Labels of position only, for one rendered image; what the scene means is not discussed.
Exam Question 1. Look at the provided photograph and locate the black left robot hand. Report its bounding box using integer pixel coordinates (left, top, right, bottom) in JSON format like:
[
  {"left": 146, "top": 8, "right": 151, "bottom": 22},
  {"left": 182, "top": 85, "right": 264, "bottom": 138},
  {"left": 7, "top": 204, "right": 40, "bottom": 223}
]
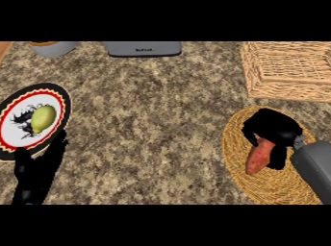
[{"left": 12, "top": 129, "right": 69, "bottom": 206}]

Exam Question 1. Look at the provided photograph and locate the round woven yellow placemat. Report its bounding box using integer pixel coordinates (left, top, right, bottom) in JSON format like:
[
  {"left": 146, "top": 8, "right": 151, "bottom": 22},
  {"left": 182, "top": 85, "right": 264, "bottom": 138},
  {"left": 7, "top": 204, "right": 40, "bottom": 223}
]
[{"left": 220, "top": 105, "right": 324, "bottom": 206}]

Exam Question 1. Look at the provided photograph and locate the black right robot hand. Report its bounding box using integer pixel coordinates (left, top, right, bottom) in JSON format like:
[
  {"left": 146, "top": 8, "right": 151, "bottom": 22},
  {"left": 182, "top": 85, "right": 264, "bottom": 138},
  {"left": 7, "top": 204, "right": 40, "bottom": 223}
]
[{"left": 241, "top": 108, "right": 306, "bottom": 171}]

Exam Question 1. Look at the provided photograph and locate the grey flat appliance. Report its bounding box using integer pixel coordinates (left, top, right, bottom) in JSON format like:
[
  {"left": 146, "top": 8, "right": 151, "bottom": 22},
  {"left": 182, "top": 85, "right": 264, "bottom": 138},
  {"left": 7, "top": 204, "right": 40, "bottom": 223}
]
[{"left": 100, "top": 41, "right": 183, "bottom": 59}]

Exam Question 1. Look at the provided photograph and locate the round black red white plate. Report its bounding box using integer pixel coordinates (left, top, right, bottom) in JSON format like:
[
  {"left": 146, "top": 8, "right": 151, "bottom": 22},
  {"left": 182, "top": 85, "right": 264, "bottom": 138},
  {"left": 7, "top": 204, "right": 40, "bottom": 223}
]
[{"left": 0, "top": 83, "right": 72, "bottom": 161}]

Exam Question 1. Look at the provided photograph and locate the green mango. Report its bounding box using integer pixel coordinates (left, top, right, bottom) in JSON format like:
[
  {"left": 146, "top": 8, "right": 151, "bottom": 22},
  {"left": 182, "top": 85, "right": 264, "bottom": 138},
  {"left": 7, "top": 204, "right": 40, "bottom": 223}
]
[{"left": 29, "top": 104, "right": 58, "bottom": 135}]

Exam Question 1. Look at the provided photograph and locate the grey cylindrical container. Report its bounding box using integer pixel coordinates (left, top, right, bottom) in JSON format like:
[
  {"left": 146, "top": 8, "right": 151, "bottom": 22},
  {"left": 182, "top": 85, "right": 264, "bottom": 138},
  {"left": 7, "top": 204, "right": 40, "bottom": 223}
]
[{"left": 28, "top": 41, "right": 81, "bottom": 59}]

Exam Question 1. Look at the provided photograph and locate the wicker basket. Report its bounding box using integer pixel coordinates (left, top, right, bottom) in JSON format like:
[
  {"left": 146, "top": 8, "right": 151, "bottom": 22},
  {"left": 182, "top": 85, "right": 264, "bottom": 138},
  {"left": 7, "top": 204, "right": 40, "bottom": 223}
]
[{"left": 239, "top": 41, "right": 331, "bottom": 104}]

